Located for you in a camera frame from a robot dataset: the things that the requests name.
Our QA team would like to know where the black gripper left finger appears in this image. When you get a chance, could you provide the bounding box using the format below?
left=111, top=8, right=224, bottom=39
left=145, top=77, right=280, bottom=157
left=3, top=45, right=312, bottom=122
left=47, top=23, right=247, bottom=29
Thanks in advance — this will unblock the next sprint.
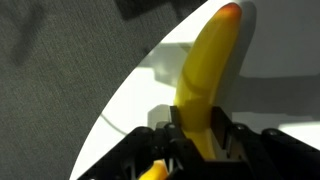
left=76, top=105, right=189, bottom=180

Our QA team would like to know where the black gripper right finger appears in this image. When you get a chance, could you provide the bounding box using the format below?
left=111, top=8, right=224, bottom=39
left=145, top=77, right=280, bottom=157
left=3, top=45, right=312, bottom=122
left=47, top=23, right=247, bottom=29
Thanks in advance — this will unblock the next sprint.
left=211, top=105, right=320, bottom=180

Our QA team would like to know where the yellow toy banana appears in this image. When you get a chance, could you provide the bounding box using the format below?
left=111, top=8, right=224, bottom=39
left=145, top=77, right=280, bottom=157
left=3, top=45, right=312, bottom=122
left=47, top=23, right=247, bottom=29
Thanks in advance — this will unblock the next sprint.
left=138, top=3, right=243, bottom=180

